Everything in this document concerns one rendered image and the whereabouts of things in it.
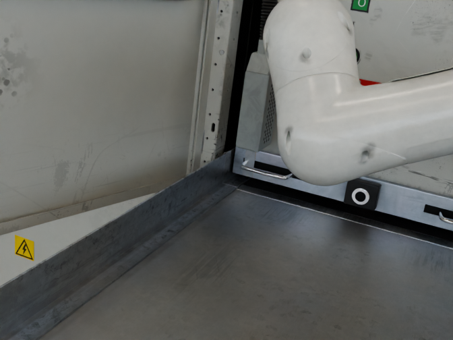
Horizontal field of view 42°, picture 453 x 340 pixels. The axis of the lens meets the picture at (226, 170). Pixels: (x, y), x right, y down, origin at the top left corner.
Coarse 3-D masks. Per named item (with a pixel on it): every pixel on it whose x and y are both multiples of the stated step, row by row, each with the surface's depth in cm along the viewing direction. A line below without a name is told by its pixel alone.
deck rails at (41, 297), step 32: (224, 160) 117; (160, 192) 94; (192, 192) 106; (224, 192) 114; (128, 224) 87; (160, 224) 97; (64, 256) 73; (96, 256) 80; (128, 256) 86; (0, 288) 64; (32, 288) 69; (64, 288) 75; (96, 288) 77; (0, 320) 65; (32, 320) 69
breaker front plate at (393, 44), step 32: (384, 0) 101; (416, 0) 99; (448, 0) 97; (384, 32) 103; (416, 32) 101; (448, 32) 99; (384, 64) 104; (416, 64) 102; (448, 64) 100; (448, 160) 104; (448, 192) 106
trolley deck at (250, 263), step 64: (192, 256) 89; (256, 256) 92; (320, 256) 95; (384, 256) 97; (448, 256) 100; (64, 320) 71; (128, 320) 72; (192, 320) 74; (256, 320) 76; (320, 320) 77; (384, 320) 79; (448, 320) 81
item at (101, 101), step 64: (0, 0) 81; (64, 0) 88; (128, 0) 97; (192, 0) 108; (0, 64) 84; (64, 64) 92; (128, 64) 102; (192, 64) 113; (0, 128) 87; (64, 128) 96; (128, 128) 106; (0, 192) 91; (64, 192) 100; (128, 192) 107
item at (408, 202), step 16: (240, 160) 120; (256, 160) 118; (272, 160) 117; (256, 176) 119; (368, 176) 111; (320, 192) 115; (336, 192) 113; (384, 192) 109; (400, 192) 108; (416, 192) 107; (432, 192) 107; (384, 208) 110; (400, 208) 109; (416, 208) 108; (432, 208) 107; (448, 208) 105; (432, 224) 107; (448, 224) 106
